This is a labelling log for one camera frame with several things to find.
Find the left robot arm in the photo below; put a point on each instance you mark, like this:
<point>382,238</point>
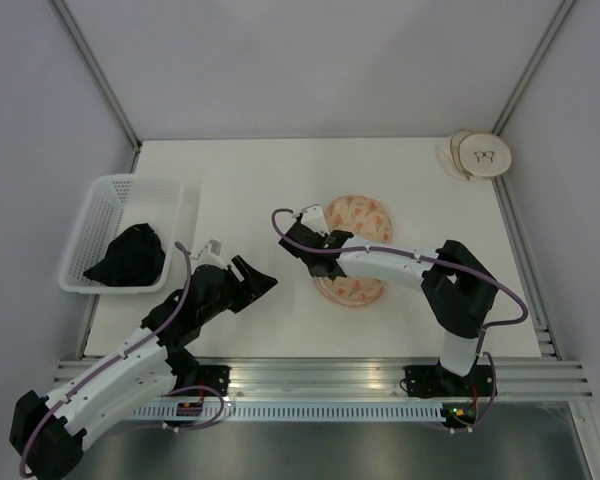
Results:
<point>52,432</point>

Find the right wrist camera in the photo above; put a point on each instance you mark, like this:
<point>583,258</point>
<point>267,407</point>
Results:
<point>313,217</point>

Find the white plastic basket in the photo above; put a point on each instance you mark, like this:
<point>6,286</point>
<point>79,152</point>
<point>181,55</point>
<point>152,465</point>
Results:
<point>113,204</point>

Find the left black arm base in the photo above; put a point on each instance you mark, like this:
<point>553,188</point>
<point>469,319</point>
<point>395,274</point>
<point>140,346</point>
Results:
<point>214,376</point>

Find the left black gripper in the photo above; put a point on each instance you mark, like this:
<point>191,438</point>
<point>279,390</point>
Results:
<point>252,287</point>

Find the white slotted cable duct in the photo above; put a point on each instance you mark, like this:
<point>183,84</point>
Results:
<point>174,411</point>

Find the floral laundry bag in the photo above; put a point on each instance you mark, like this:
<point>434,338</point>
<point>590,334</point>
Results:
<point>365,217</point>

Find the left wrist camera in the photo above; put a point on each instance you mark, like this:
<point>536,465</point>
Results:
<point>212,252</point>

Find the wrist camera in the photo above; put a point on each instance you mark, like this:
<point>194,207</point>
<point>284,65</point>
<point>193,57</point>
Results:
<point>212,252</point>
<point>313,217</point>

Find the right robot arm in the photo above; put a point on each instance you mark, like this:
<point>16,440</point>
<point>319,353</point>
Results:
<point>457,287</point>

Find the aluminium rail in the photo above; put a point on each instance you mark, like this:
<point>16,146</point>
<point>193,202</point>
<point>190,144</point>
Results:
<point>518,379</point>

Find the black garment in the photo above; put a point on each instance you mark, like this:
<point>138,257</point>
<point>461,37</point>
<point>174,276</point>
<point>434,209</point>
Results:
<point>135,258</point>

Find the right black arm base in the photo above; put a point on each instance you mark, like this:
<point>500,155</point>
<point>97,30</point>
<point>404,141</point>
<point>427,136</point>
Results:
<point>429,381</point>

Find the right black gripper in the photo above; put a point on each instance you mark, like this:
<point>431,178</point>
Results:
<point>323,235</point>

